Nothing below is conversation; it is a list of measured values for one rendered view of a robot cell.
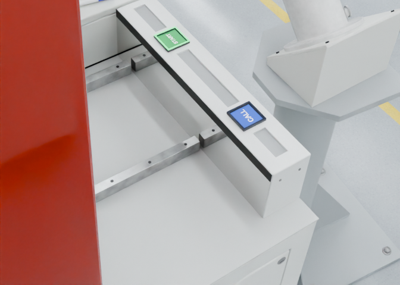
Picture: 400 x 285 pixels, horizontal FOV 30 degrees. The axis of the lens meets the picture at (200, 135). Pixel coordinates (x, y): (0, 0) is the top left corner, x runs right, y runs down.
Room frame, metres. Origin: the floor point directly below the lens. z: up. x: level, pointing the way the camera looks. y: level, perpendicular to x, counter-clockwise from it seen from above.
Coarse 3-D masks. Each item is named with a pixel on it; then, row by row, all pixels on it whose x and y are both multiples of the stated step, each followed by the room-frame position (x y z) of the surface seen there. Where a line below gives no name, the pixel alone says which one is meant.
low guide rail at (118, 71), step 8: (120, 64) 1.21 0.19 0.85; (128, 64) 1.21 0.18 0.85; (104, 72) 1.18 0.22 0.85; (112, 72) 1.18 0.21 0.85; (120, 72) 1.20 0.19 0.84; (128, 72) 1.21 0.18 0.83; (88, 80) 1.15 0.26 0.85; (96, 80) 1.16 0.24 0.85; (104, 80) 1.17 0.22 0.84; (112, 80) 1.18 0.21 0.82; (88, 88) 1.14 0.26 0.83; (96, 88) 1.16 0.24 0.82
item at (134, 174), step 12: (180, 144) 0.99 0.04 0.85; (192, 144) 0.99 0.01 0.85; (156, 156) 0.95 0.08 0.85; (168, 156) 0.96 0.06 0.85; (180, 156) 0.97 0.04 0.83; (132, 168) 0.92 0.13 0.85; (144, 168) 0.92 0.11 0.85; (156, 168) 0.94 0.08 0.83; (108, 180) 0.88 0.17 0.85; (120, 180) 0.88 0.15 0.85; (132, 180) 0.90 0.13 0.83; (96, 192) 0.85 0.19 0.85; (108, 192) 0.86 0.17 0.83
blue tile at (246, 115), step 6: (240, 108) 1.00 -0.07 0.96; (246, 108) 1.00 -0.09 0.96; (252, 108) 1.00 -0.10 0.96; (234, 114) 0.98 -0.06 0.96; (240, 114) 0.98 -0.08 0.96; (246, 114) 0.99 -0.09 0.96; (252, 114) 0.99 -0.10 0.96; (258, 114) 0.99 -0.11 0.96; (240, 120) 0.97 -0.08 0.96; (246, 120) 0.97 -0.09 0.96; (252, 120) 0.97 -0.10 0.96; (258, 120) 0.97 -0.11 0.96; (246, 126) 0.95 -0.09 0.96
